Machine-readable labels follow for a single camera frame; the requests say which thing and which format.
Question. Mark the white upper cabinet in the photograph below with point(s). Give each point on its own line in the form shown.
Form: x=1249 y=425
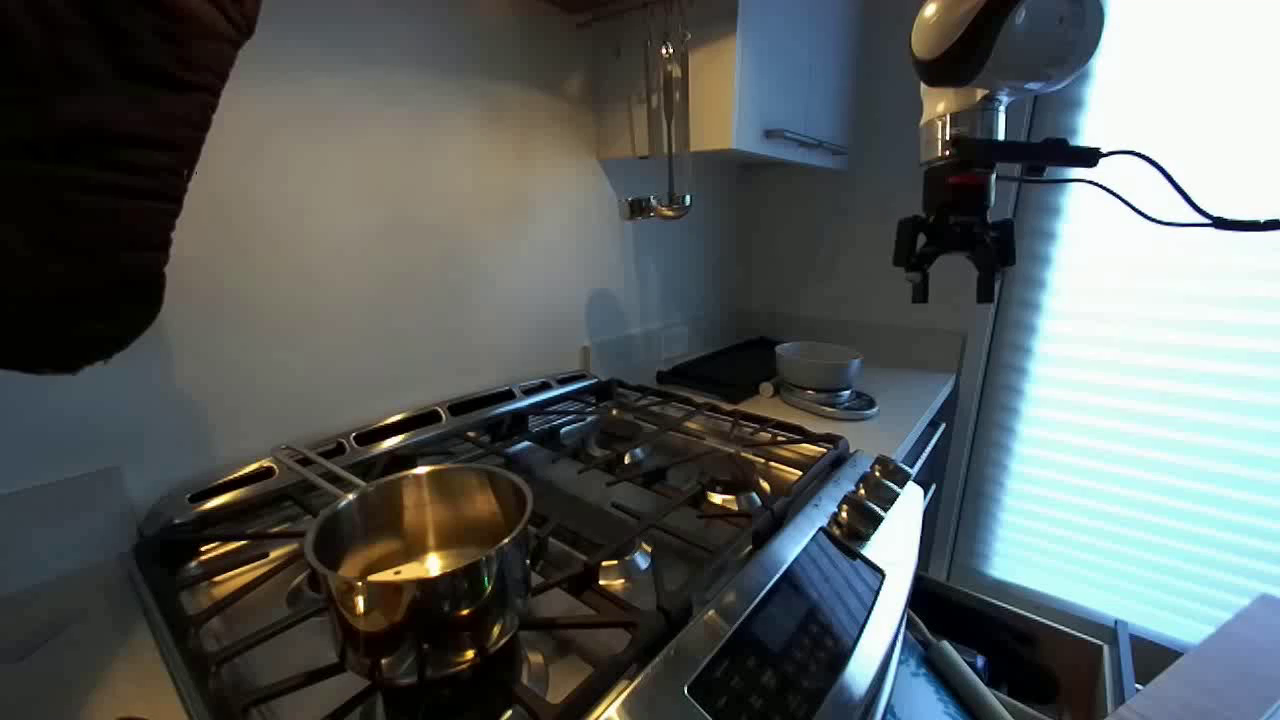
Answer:
x=787 y=64

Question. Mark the black flat tray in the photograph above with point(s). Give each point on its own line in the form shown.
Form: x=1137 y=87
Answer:
x=720 y=364

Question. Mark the stainless steel pot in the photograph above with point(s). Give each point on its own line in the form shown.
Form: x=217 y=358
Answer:
x=422 y=564

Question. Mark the open dark box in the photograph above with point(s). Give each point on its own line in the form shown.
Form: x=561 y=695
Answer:
x=1021 y=655

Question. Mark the stainless steel gas range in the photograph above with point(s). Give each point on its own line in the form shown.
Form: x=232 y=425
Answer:
x=601 y=534

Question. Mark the metal range knob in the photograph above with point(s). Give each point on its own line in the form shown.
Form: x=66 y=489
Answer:
x=859 y=516
x=895 y=473

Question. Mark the grey bowl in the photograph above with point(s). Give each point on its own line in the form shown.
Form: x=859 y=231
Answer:
x=819 y=361

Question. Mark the dark lower cabinet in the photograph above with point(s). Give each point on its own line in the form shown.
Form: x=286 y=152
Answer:
x=932 y=445

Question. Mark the white window blind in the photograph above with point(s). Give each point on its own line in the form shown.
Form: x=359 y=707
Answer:
x=1147 y=425

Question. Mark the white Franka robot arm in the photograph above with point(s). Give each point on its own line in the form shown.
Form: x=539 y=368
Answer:
x=1006 y=40

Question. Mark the hanging kitchen utensils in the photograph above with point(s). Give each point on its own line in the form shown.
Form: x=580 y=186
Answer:
x=662 y=200

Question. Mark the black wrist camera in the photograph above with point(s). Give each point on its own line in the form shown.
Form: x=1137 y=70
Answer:
x=1027 y=152

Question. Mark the brown oven mitt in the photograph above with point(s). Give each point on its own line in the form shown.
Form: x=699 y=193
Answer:
x=92 y=163

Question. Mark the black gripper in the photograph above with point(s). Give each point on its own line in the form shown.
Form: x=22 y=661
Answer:
x=957 y=220

